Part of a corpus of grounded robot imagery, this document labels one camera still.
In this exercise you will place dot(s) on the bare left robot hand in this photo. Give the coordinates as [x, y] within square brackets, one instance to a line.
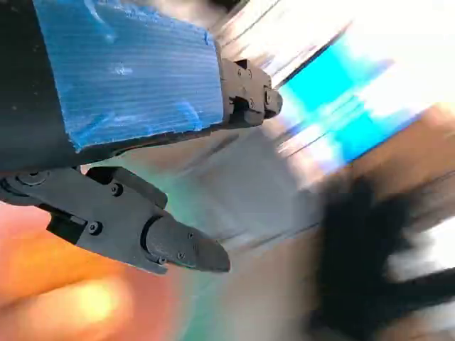
[135, 78]

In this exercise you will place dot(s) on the gloved right robot hand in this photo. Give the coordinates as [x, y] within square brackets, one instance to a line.
[355, 266]

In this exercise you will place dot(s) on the long braided bread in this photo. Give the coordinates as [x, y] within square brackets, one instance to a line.
[39, 259]

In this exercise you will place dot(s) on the pink bowl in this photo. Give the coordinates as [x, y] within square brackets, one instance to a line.
[149, 305]

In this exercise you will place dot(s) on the green cutting mat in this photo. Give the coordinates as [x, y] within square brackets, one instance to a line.
[192, 284]

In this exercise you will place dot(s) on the blue screen monitor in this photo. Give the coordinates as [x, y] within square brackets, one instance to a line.
[320, 96]

